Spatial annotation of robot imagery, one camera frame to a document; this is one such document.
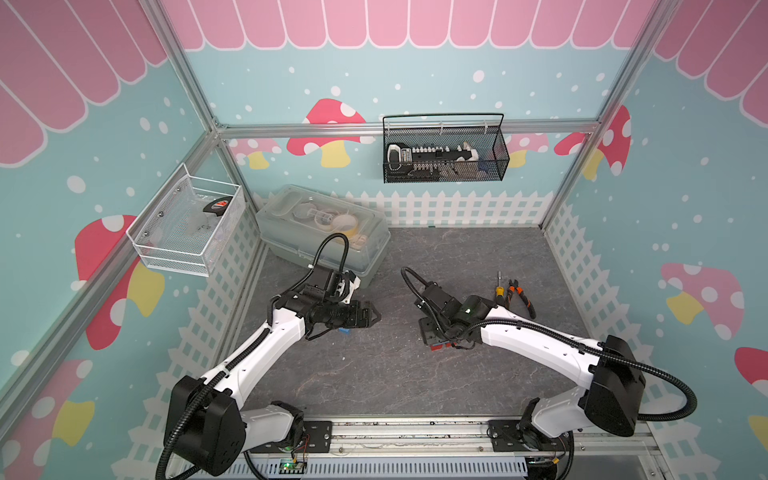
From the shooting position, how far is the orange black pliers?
0.98 m

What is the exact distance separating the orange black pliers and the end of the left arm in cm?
49

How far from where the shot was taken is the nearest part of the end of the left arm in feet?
1.94
